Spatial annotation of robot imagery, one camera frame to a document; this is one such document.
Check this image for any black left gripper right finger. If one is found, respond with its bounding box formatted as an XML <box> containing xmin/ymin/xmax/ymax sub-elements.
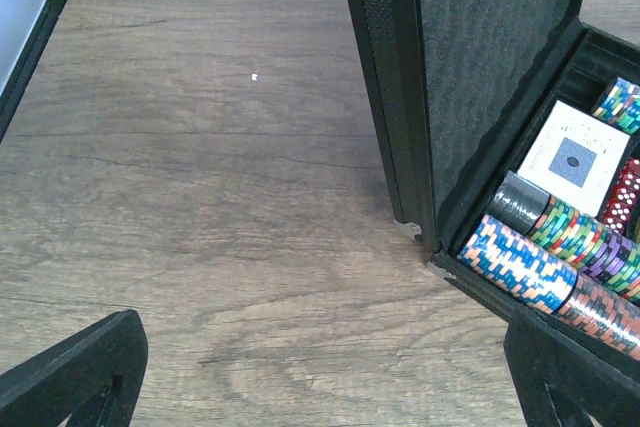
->
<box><xmin>504</xmin><ymin>306</ymin><xmax>639</xmax><ymax>426</ymax></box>

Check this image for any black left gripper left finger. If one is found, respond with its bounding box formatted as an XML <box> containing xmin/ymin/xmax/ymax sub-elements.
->
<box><xmin>1</xmin><ymin>310</ymin><xmax>148</xmax><ymax>426</ymax></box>

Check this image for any blue orange chip row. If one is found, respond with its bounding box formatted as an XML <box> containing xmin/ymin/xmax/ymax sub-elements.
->
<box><xmin>457</xmin><ymin>214</ymin><xmax>639</xmax><ymax>360</ymax></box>

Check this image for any black poker set case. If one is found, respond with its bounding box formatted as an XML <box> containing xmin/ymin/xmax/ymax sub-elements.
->
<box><xmin>334</xmin><ymin>0</ymin><xmax>640</xmax><ymax>388</ymax></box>

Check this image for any mixed colour chip row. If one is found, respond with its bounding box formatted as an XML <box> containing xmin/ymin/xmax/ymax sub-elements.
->
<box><xmin>487</xmin><ymin>171</ymin><xmax>639</xmax><ymax>305</ymax></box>

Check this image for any red dice row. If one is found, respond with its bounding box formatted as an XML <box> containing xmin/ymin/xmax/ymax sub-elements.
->
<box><xmin>600</xmin><ymin>158</ymin><xmax>639</xmax><ymax>234</ymax></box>

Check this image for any white playing card deck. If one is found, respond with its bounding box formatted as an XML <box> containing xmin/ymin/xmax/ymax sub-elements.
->
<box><xmin>517</xmin><ymin>100</ymin><xmax>630</xmax><ymax>217</ymax></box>

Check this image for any orange poker chip stack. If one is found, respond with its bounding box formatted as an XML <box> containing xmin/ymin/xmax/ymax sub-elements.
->
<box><xmin>591</xmin><ymin>77</ymin><xmax>639</xmax><ymax>135</ymax></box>

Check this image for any black enclosure frame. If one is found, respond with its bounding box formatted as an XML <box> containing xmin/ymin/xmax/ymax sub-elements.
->
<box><xmin>1</xmin><ymin>0</ymin><xmax>67</xmax><ymax>133</ymax></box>

